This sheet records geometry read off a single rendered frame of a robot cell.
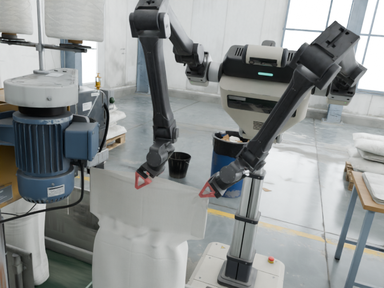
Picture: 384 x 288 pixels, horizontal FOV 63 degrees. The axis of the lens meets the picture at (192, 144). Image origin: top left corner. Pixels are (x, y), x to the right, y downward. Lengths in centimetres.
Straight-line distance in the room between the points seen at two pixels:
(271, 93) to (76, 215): 126
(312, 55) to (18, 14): 87
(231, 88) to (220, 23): 801
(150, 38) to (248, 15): 829
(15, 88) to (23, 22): 35
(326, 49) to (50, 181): 79
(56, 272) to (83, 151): 106
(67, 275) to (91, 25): 128
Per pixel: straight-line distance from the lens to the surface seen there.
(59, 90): 86
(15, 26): 116
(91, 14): 98
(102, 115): 140
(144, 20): 94
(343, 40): 87
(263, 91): 135
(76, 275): 183
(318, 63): 84
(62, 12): 97
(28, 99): 86
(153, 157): 106
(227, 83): 138
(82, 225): 195
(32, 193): 96
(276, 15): 909
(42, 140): 91
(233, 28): 924
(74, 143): 90
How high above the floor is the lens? 154
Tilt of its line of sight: 17 degrees down
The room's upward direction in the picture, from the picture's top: 6 degrees clockwise
